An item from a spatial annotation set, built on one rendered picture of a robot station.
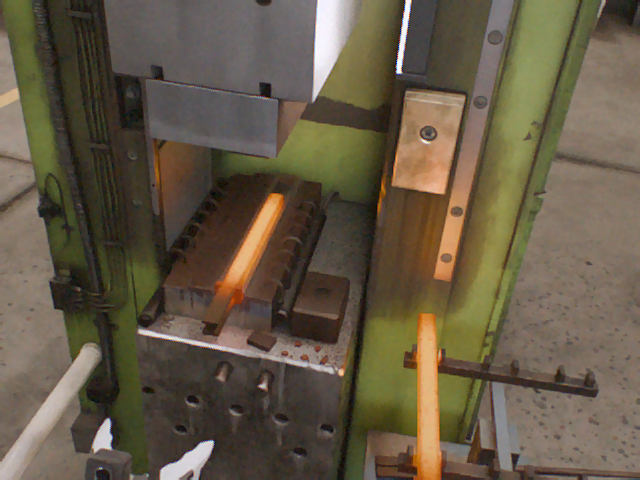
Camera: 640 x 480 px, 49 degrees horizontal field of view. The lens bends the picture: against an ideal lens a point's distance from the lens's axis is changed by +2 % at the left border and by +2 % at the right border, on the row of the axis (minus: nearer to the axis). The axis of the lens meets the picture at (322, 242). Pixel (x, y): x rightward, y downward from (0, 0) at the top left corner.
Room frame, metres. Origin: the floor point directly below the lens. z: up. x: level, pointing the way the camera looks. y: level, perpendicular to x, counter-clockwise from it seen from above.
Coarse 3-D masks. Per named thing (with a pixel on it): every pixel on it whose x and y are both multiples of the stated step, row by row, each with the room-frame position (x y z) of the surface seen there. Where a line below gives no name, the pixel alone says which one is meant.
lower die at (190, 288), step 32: (256, 192) 1.27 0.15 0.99; (320, 192) 1.32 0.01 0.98; (224, 224) 1.14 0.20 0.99; (288, 224) 1.16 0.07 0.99; (192, 256) 1.04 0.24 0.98; (224, 256) 1.03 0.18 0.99; (256, 256) 1.03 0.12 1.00; (288, 256) 1.05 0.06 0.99; (192, 288) 0.94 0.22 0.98; (256, 288) 0.95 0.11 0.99; (256, 320) 0.92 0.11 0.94
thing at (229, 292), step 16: (272, 208) 1.19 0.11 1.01; (256, 224) 1.12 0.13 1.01; (256, 240) 1.07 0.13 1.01; (240, 256) 1.01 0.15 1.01; (240, 272) 0.97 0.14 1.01; (224, 288) 0.91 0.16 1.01; (240, 288) 0.92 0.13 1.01; (224, 304) 0.87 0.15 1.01; (208, 320) 0.83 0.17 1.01; (224, 320) 0.86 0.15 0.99
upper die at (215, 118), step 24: (168, 96) 0.94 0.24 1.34; (192, 96) 0.94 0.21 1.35; (216, 96) 0.93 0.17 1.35; (240, 96) 0.93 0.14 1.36; (264, 96) 0.92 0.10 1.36; (168, 120) 0.94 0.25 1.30; (192, 120) 0.94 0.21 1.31; (216, 120) 0.93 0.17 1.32; (240, 120) 0.93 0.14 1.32; (264, 120) 0.92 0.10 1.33; (288, 120) 0.98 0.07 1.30; (192, 144) 0.94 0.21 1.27; (216, 144) 0.93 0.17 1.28; (240, 144) 0.93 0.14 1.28; (264, 144) 0.92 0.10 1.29
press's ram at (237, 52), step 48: (144, 0) 0.95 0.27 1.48; (192, 0) 0.94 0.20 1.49; (240, 0) 0.93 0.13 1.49; (288, 0) 0.92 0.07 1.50; (336, 0) 1.04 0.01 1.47; (144, 48) 0.95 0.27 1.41; (192, 48) 0.94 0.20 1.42; (240, 48) 0.93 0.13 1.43; (288, 48) 0.92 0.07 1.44; (336, 48) 1.07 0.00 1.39; (288, 96) 0.91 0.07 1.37
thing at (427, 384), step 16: (432, 320) 0.93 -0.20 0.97; (432, 336) 0.89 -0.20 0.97; (432, 352) 0.85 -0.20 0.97; (432, 368) 0.81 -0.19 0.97; (432, 384) 0.77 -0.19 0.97; (432, 400) 0.74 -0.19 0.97; (432, 416) 0.71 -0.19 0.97; (432, 432) 0.68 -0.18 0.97; (432, 448) 0.65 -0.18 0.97; (432, 464) 0.62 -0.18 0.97
